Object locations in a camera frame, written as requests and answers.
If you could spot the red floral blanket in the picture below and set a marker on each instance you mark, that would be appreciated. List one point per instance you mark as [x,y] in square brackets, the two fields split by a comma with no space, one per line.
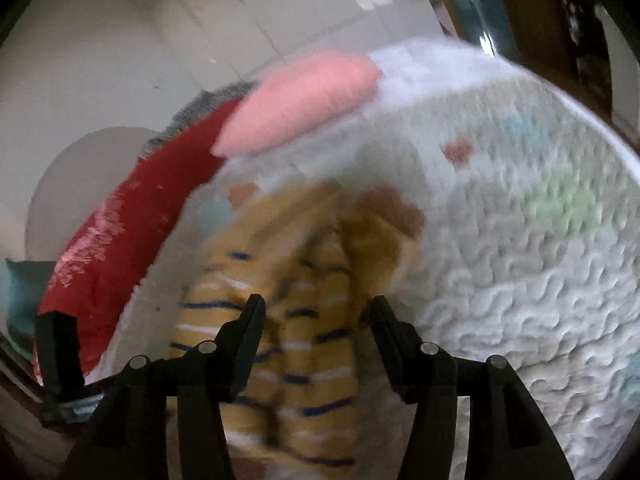
[125,230]

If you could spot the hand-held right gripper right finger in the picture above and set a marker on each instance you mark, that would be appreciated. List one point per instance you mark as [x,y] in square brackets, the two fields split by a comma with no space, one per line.
[385,330]

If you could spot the white glossy wardrobe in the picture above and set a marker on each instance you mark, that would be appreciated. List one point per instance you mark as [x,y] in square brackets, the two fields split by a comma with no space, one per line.
[300,10]

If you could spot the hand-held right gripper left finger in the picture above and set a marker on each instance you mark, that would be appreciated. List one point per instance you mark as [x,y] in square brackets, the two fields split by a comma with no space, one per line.
[250,330]

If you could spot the teal door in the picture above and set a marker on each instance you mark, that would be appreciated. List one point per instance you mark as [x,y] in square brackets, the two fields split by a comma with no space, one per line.
[480,5]

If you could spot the cluttered storage rack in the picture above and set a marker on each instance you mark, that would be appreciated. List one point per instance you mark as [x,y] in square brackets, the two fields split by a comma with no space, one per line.
[585,25]

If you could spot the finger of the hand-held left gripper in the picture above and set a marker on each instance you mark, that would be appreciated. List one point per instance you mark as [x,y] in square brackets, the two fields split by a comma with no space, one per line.
[57,350]

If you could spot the white quilted bedspread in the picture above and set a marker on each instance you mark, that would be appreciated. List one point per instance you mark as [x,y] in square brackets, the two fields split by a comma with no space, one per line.
[525,260]

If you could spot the yellow striped knit sweater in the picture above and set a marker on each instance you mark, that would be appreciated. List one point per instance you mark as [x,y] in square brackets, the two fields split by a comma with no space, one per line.
[320,280]

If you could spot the brown wooden door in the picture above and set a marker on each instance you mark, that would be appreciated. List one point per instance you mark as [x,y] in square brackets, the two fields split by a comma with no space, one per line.
[540,25]

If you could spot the pink pillow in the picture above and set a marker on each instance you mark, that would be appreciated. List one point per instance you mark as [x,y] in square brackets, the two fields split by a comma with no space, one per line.
[300,100]

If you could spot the teal cloth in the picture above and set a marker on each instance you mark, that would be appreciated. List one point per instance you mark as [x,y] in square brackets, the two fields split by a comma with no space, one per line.
[25,300]

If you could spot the white bed headboard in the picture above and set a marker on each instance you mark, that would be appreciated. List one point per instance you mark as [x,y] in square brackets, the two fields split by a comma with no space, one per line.
[75,185]

